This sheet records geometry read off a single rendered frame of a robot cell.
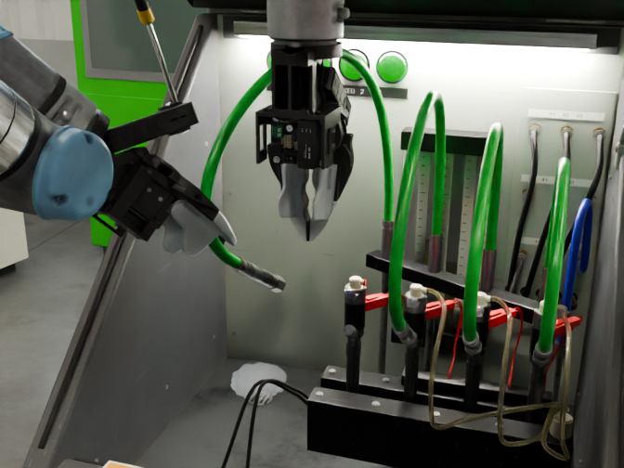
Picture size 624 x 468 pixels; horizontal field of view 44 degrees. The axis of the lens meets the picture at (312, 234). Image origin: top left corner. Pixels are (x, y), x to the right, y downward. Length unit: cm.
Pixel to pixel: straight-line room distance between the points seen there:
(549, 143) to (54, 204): 79
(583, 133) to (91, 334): 75
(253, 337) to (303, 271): 17
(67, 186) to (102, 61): 336
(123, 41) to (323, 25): 317
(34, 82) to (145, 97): 311
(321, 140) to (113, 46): 322
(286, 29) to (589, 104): 58
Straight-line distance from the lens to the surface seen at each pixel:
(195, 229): 85
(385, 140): 113
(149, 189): 82
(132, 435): 119
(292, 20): 75
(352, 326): 101
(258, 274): 96
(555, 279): 82
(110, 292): 107
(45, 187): 62
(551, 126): 120
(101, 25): 395
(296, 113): 74
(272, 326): 141
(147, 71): 384
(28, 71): 78
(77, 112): 79
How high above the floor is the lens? 153
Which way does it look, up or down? 20 degrees down
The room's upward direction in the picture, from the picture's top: 1 degrees clockwise
